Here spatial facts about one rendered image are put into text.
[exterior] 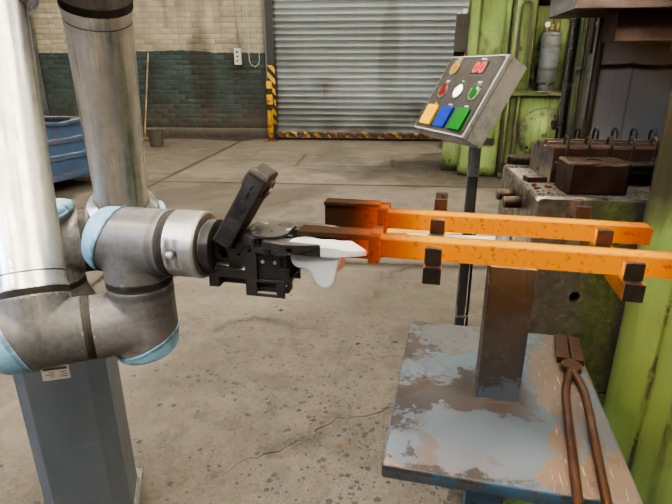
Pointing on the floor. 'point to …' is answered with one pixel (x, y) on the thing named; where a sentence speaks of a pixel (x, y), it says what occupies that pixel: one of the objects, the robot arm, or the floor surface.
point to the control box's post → (468, 212)
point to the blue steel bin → (66, 147)
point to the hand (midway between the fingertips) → (358, 240)
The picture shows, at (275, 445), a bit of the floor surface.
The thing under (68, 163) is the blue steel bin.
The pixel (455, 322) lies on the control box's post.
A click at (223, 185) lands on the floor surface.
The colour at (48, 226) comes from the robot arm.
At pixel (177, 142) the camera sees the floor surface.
